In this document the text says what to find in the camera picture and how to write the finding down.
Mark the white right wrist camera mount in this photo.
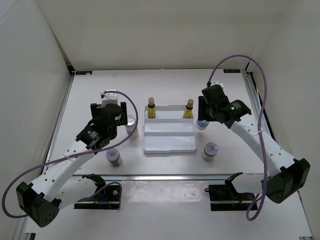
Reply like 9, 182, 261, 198
211, 81, 224, 89

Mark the aluminium left frame rail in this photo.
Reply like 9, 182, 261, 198
12, 60, 75, 240

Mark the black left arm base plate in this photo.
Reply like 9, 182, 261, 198
73, 182, 122, 210

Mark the short white-lid jar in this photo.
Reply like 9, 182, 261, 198
105, 148, 123, 167
201, 142, 219, 162

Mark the aluminium right frame rail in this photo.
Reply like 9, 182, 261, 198
241, 70, 275, 140

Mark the white tiered organizer tray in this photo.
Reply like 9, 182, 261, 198
142, 105, 197, 155

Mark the tall silver-lid jar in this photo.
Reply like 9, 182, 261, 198
196, 120, 210, 131
125, 115, 139, 140

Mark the blue corner label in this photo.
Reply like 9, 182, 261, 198
223, 69, 241, 74
75, 71, 93, 76

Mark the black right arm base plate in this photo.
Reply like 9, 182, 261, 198
204, 177, 256, 212

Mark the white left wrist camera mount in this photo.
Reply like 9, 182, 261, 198
100, 89, 118, 108

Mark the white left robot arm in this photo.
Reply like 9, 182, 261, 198
16, 102, 128, 228

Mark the right blue corner label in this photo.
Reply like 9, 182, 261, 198
223, 69, 241, 74

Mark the left blue corner label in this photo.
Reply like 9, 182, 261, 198
75, 71, 93, 76

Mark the brown sauce bottle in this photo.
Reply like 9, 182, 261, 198
147, 97, 156, 119
182, 99, 194, 119

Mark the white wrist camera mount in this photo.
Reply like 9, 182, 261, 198
100, 89, 118, 108
211, 81, 224, 89

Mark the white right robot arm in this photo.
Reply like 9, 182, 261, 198
198, 84, 311, 204

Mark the aluminium frame rail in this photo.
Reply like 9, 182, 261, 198
241, 70, 275, 140
12, 60, 75, 240

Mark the left short white-lid jar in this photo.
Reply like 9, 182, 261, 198
105, 148, 123, 167

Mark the right short white-lid jar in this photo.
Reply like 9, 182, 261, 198
201, 142, 219, 162

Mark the aluminium front rail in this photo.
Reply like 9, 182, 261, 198
72, 174, 241, 181

